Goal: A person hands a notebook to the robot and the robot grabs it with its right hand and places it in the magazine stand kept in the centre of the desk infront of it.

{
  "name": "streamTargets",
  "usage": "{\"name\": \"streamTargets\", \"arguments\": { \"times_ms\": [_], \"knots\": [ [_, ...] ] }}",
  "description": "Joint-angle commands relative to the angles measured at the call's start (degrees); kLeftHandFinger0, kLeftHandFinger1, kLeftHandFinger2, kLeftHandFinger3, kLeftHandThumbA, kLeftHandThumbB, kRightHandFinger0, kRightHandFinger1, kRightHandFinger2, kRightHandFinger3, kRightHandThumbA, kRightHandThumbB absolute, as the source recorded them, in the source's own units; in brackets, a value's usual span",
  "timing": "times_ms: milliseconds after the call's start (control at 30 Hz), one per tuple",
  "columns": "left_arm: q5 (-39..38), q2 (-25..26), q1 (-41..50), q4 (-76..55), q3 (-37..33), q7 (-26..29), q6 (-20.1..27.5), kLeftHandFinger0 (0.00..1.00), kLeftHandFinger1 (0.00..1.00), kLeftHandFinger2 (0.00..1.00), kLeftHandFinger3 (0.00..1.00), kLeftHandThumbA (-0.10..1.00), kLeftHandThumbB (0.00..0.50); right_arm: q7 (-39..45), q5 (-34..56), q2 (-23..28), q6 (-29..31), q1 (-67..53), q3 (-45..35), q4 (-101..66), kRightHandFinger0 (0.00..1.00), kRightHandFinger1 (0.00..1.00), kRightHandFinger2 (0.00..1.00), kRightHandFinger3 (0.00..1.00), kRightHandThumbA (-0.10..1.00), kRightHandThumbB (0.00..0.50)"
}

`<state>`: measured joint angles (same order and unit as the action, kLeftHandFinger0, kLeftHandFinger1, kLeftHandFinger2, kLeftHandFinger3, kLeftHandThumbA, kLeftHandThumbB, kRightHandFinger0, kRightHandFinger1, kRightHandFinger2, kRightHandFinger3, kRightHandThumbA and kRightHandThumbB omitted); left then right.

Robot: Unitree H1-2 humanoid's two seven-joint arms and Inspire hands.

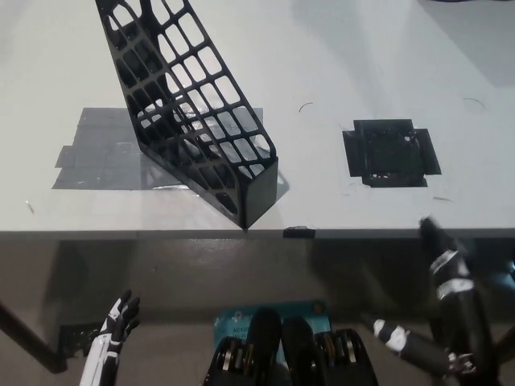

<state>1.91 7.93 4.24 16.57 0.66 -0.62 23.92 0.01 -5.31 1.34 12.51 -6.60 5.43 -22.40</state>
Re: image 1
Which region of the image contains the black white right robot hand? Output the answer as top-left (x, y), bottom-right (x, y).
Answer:
top-left (361, 216), bottom-right (496, 386)

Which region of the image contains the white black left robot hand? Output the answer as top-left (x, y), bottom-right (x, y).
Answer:
top-left (80, 289), bottom-right (142, 386)

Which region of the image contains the black lattice magazine stand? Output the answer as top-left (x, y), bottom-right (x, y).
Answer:
top-left (95, 0), bottom-right (279, 232)

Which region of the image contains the black table leg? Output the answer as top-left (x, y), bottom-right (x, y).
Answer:
top-left (495, 331), bottom-right (515, 365)
top-left (0, 299), bottom-right (56, 373)

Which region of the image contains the square black tape patch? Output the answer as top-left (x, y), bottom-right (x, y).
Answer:
top-left (341, 118), bottom-right (443, 189)

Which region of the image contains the large grey tape patch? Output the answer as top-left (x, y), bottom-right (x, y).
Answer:
top-left (51, 106), bottom-right (290, 198)

